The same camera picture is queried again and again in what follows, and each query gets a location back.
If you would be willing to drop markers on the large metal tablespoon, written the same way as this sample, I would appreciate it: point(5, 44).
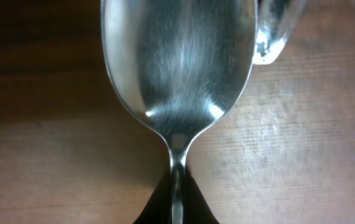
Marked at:
point(178, 66)

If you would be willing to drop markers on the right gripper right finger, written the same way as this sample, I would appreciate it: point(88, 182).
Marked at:
point(196, 209)

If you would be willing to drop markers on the metal fork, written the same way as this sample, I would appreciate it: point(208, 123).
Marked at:
point(275, 23)

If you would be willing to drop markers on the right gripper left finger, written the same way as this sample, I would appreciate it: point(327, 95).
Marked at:
point(158, 208)

